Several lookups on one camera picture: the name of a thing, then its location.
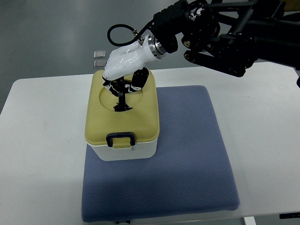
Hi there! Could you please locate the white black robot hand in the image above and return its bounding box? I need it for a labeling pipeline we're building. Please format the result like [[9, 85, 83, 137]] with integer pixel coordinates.
[[102, 35, 166, 97]]

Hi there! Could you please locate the black tape lid handle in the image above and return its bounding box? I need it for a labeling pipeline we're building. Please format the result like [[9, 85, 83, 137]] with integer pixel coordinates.
[[112, 77, 132, 112]]

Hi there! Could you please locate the yellow storage box lid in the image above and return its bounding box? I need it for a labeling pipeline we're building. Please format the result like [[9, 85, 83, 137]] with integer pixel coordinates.
[[84, 70, 159, 146]]

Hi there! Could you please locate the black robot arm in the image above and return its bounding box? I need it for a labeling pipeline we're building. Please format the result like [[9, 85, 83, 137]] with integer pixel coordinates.
[[150, 0, 300, 77]]

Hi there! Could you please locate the white storage box base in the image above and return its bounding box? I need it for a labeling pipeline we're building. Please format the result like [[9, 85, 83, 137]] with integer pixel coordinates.
[[87, 138, 158, 161]]

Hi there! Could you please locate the lower silver floor plate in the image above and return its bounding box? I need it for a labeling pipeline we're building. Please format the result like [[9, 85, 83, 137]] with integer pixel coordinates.
[[93, 59, 107, 69]]

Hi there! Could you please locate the silver floor plate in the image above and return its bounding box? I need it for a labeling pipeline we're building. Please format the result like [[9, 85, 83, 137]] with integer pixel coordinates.
[[93, 50, 106, 59], [93, 59, 107, 69]]

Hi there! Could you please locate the upper silver floor plate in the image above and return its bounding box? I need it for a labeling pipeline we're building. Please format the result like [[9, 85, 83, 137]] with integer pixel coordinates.
[[93, 50, 106, 59]]

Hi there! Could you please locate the dark blue front latch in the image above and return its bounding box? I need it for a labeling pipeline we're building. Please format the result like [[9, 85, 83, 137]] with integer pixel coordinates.
[[106, 132, 135, 149]]

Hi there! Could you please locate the blue quilted mat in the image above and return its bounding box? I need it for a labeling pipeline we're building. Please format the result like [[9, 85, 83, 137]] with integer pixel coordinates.
[[82, 85, 240, 222]]

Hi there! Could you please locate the black label under mat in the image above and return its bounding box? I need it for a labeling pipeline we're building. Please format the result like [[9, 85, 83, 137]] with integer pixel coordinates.
[[116, 220, 131, 225]]

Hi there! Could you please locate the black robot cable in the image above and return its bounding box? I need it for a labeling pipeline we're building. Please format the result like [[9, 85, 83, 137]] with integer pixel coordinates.
[[107, 20, 155, 46]]

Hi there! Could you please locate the black table edge bracket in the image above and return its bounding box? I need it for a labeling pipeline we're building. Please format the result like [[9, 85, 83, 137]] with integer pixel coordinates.
[[279, 212, 300, 219]]

